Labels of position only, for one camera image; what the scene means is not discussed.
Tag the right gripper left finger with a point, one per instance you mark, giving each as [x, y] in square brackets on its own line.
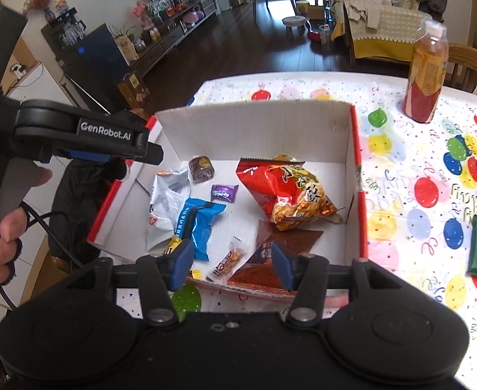
[156, 278]

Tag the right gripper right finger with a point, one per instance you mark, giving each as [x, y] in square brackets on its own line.
[307, 276]

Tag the yellow triangular snack packet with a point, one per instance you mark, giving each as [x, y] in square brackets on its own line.
[175, 245]

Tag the clear red candy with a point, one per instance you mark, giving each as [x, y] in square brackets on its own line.
[226, 268]

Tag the white snack packet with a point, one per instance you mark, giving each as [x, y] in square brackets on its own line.
[169, 192]

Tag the red orange chips bag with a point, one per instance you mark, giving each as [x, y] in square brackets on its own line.
[289, 194]

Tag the person's left hand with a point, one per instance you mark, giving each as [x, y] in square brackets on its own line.
[19, 178]

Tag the dark red snack packet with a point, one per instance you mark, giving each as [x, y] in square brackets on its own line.
[259, 272]

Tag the blue snack packet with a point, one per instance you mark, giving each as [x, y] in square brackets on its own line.
[195, 222]

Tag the dark water dispenser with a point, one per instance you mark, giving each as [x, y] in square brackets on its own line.
[90, 61]

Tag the purple candy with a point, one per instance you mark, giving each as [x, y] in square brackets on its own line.
[225, 193]

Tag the brown wrapped candy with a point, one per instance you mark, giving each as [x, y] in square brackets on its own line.
[201, 169]

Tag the red drink bottle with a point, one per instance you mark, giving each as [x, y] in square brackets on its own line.
[427, 71]

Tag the long tv cabinet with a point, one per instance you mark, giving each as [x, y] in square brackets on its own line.
[173, 32]

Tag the small round stool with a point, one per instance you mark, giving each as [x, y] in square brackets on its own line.
[298, 22]

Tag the sofa with cream cover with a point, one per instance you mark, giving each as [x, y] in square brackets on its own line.
[376, 29]

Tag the wooden chair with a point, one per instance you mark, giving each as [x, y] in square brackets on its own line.
[463, 61]

